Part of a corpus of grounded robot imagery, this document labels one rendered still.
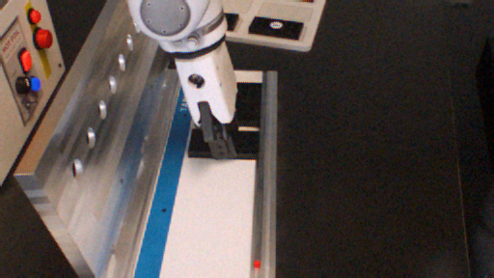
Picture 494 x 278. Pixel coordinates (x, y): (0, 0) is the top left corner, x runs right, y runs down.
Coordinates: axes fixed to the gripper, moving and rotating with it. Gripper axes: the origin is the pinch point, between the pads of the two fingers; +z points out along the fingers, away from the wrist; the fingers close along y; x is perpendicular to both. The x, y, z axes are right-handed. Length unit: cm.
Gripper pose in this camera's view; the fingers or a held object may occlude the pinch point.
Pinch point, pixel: (224, 133)
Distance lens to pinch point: 71.4
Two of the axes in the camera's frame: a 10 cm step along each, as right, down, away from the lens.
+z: 2.1, 7.4, 6.5
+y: 0.5, -6.7, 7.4
